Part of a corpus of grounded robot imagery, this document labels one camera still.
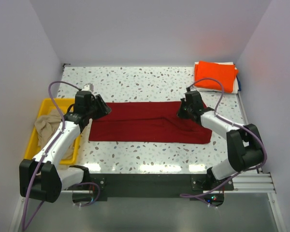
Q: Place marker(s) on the folded blue t shirt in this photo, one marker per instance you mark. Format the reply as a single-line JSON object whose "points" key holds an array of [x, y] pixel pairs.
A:
{"points": [[239, 84]]}

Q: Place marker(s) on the aluminium frame rail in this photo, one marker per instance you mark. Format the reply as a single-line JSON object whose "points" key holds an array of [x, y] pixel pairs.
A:
{"points": [[253, 183]]}

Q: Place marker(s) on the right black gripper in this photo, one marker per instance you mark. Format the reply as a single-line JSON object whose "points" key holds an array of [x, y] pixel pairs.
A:
{"points": [[180, 113]]}

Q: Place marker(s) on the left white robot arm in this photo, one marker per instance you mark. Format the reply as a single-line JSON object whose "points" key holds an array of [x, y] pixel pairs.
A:
{"points": [[39, 177]]}

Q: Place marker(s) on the folded orange t shirt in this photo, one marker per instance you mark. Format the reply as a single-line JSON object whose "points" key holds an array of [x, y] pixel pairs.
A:
{"points": [[217, 75]]}

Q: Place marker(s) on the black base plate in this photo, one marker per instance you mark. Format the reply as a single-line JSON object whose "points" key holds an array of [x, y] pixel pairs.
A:
{"points": [[151, 185]]}

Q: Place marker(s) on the dark red t shirt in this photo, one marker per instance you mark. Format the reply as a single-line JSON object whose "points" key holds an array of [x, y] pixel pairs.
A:
{"points": [[147, 122]]}

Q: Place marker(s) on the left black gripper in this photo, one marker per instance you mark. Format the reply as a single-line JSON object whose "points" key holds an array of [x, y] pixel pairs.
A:
{"points": [[104, 109]]}

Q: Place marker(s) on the beige t shirt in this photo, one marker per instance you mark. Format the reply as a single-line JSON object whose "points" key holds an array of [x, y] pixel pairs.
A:
{"points": [[46, 126]]}

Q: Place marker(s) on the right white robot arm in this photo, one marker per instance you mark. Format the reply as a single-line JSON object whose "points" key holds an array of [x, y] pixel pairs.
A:
{"points": [[245, 149]]}

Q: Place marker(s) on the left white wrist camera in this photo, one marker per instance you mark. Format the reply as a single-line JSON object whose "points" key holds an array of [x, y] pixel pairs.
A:
{"points": [[88, 87]]}

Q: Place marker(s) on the yellow plastic tray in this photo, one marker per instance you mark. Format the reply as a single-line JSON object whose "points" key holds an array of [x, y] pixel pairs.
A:
{"points": [[46, 107]]}

